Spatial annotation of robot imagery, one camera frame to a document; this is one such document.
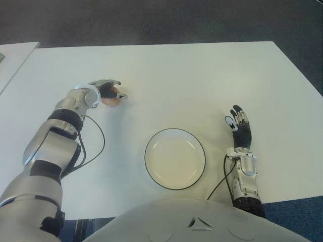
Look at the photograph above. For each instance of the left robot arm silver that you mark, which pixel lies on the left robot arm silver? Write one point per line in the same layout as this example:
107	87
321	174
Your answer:
50	151

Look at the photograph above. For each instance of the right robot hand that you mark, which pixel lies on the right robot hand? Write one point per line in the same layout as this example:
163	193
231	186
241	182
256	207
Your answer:
242	133

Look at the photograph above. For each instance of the grey robot torso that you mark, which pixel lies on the grey robot torso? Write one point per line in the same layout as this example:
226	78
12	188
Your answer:
202	221

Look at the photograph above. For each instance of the white plate black rim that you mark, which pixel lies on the white plate black rim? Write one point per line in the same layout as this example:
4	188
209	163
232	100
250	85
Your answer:
174	161

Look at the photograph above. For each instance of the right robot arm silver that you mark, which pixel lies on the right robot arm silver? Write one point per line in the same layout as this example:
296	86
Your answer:
246	174

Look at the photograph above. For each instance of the red yellow apple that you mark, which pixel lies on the red yellow apple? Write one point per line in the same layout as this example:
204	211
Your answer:
111	102

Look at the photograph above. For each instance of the white side table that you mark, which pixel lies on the white side table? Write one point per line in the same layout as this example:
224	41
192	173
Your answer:
15	63

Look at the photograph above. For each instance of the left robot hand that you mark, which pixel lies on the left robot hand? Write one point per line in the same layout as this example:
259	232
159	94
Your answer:
106	92

